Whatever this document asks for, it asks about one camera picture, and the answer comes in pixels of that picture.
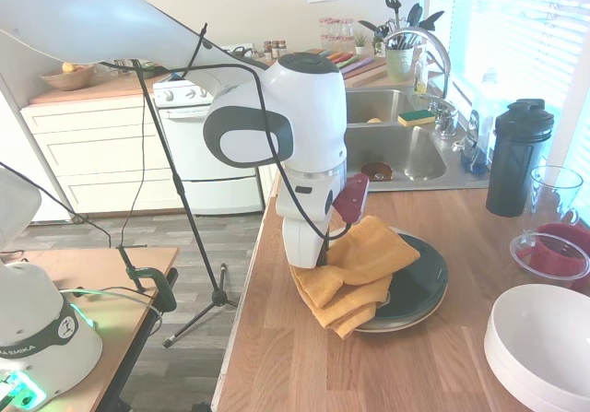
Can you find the pale green utensil crock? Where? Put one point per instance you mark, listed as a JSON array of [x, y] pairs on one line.
[[399, 64]]

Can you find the white counter cabinet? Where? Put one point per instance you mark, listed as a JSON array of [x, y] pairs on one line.
[[267, 188]]

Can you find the white drawer cabinet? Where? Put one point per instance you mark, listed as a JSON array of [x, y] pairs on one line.
[[69, 126]]

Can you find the small potted green plant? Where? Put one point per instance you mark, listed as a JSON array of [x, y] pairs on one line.
[[361, 49]]

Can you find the black tripod stand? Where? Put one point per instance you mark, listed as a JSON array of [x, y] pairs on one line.
[[219, 297]]

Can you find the wooden cutting board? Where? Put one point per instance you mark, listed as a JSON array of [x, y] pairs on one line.
[[373, 72]]

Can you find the white bowl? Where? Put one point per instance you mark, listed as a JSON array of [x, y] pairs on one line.
[[544, 338], [502, 377]]

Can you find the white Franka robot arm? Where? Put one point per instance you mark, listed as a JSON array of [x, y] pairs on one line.
[[299, 121]]

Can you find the green knife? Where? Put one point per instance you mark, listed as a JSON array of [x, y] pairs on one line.
[[348, 59]]

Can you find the yellow fruit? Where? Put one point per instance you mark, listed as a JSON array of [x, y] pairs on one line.
[[68, 67]]

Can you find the clear dish soap bottle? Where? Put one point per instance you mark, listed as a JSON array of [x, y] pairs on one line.
[[475, 161]]

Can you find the black slotted spoon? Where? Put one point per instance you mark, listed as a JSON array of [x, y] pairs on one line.
[[393, 3]]

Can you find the small glass shaker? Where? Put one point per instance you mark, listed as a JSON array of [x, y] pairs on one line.
[[254, 52]]

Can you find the clear plastic container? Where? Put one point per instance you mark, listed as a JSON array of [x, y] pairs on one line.
[[521, 253]]

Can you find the glass spice jar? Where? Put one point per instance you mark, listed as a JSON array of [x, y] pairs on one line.
[[275, 50], [267, 50], [282, 49]]

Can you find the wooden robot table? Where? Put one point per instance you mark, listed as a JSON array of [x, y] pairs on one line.
[[92, 269]]

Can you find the large beige plate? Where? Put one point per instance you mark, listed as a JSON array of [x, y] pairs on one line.
[[401, 325]]

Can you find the clear yellow soap bottle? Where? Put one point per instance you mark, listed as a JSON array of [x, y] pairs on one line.
[[420, 85]]

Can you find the brown bowl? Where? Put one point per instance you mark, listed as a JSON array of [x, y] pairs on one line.
[[378, 168]]

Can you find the glass bottle checkered lid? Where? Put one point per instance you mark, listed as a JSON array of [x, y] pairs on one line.
[[342, 36], [333, 36], [324, 36], [350, 36]]

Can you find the dark C-clamp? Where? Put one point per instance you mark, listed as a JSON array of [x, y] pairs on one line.
[[166, 292]]

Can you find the chrome gooseneck faucet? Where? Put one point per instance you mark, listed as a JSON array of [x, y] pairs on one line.
[[446, 80]]

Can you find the yellow green sponge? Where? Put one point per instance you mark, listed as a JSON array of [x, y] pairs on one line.
[[416, 118]]

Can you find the stainless steel double sink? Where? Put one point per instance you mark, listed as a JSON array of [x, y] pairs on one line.
[[415, 154]]

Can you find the black spatula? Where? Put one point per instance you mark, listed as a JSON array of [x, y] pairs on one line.
[[415, 13]]

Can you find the white oven range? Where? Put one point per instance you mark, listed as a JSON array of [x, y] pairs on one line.
[[184, 154]]

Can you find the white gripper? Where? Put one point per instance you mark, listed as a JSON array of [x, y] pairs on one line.
[[302, 246]]

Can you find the dark blue plate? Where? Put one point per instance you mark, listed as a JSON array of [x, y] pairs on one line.
[[415, 287]]

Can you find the clear glass goblet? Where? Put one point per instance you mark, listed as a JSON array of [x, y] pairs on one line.
[[553, 195]]

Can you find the wooden fruit bowl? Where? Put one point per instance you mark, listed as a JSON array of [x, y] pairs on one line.
[[67, 81]]

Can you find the black shaker bottle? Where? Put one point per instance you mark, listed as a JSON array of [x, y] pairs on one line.
[[516, 168]]

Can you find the yellow towel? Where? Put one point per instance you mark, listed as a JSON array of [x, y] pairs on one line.
[[369, 255]]

